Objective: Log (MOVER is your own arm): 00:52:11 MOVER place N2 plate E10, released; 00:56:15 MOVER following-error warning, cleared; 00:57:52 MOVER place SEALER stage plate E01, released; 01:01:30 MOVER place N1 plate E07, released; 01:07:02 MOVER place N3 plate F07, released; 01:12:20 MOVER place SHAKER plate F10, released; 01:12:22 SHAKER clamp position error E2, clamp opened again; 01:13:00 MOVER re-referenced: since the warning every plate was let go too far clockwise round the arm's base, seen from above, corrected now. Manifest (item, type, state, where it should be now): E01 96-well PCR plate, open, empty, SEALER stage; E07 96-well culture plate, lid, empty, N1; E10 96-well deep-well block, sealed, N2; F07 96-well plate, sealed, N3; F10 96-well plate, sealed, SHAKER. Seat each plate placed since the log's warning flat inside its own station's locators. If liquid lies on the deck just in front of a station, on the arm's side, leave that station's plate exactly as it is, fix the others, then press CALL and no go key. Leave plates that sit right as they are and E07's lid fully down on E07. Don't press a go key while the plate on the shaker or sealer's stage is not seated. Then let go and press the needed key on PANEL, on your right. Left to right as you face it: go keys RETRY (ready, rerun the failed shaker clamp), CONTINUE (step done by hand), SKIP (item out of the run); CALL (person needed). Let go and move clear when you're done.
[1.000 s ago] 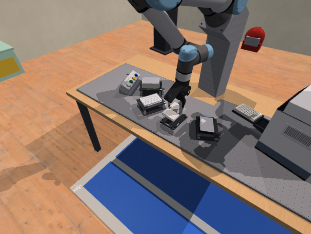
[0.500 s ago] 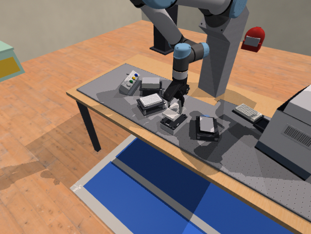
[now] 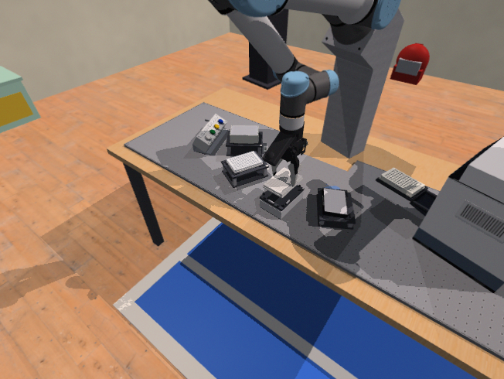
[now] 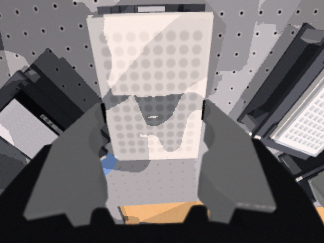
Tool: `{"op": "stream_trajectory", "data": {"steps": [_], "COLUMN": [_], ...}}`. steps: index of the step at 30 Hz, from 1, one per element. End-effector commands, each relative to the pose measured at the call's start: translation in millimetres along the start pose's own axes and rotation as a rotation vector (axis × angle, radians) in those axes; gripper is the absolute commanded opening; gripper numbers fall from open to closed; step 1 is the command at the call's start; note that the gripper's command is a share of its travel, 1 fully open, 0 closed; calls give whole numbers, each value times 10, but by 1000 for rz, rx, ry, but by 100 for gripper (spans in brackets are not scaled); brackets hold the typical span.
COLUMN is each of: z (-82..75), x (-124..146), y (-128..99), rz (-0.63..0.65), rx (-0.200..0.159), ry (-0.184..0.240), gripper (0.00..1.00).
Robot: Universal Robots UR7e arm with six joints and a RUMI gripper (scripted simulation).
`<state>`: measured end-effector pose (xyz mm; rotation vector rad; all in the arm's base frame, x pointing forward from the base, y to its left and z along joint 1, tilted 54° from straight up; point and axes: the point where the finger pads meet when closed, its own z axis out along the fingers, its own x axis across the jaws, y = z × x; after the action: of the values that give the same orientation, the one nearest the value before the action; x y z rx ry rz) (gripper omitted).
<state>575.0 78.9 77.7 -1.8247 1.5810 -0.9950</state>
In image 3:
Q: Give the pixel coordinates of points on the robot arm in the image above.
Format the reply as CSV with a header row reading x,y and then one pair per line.
x,y
347,19

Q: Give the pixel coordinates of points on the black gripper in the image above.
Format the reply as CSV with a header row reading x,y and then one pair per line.
x,y
294,149

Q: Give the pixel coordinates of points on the grey button panel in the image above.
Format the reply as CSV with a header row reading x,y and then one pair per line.
x,y
210,136

